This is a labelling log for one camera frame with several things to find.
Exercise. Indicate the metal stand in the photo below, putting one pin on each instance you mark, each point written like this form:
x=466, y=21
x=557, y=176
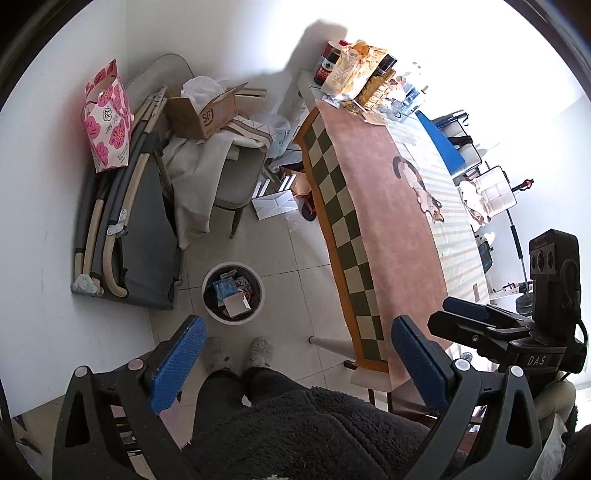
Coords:
x=515, y=235

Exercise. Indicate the dark fleece robe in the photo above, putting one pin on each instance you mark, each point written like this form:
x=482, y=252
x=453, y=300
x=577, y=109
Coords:
x=323, y=438

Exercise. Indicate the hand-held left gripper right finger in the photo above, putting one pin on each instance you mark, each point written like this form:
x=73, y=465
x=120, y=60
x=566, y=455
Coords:
x=420, y=360

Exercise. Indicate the row of yellow boxes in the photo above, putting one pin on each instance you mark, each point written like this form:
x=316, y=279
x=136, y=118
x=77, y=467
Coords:
x=376, y=90

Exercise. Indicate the person's right leg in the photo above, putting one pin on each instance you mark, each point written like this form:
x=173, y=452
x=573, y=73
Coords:
x=268, y=383

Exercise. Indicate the clear plastic organizer box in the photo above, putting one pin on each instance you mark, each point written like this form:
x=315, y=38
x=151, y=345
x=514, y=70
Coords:
x=496, y=191

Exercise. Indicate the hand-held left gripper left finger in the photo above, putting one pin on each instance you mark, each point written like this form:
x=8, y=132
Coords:
x=178, y=364

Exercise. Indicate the dark sauce bottle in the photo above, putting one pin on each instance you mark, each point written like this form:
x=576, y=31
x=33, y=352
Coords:
x=325, y=64

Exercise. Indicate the blue board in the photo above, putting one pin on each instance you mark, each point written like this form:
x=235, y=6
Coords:
x=441, y=141

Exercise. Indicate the grey upholstered chair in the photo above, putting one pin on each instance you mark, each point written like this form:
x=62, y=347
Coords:
x=240, y=180

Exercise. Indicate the brown cardboard box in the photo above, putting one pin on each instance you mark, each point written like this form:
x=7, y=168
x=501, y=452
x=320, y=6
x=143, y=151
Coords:
x=217, y=115

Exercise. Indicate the grey folding bed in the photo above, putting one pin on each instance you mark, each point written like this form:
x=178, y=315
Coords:
x=143, y=230

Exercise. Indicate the table with pink checkered cloth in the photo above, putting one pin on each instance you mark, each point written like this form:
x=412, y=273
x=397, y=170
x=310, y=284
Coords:
x=392, y=230

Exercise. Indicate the person's left leg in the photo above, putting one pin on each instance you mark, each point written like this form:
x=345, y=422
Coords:
x=217, y=397

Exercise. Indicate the white round trash bin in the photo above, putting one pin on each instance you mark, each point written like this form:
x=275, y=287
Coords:
x=231, y=321

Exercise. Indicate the blue snack packet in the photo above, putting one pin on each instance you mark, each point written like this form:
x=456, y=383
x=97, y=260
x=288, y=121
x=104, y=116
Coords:
x=225, y=288

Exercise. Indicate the beige cloth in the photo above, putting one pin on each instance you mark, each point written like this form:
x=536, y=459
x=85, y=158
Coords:
x=194, y=184

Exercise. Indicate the person's right forearm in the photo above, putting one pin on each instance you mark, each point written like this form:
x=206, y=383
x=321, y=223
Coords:
x=554, y=399

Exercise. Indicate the clear plastic bucket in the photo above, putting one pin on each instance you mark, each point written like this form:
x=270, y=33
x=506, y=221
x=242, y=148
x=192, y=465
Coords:
x=279, y=138

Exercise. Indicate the white medicine box black text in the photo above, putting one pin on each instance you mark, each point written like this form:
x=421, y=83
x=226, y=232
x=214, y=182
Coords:
x=238, y=305

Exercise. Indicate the pink flower paper bag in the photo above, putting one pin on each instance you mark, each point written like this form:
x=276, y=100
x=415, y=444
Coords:
x=108, y=129

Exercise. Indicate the person's leg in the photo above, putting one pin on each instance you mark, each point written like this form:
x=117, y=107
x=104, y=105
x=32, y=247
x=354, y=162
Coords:
x=217, y=397
x=268, y=383

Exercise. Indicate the yellow white snack bag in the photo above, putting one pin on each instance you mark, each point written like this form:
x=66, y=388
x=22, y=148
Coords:
x=346, y=69

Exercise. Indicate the striped towel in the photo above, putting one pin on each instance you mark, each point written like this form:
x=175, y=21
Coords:
x=244, y=129

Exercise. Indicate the grey fuzzy slipper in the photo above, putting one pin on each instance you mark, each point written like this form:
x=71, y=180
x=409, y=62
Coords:
x=258, y=353
x=218, y=353

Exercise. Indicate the white plastic bag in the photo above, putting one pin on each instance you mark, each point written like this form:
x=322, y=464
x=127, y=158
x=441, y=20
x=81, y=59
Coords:
x=198, y=90

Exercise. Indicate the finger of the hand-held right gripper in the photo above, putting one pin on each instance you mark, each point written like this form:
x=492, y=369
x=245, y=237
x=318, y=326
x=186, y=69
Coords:
x=466, y=307
x=457, y=325

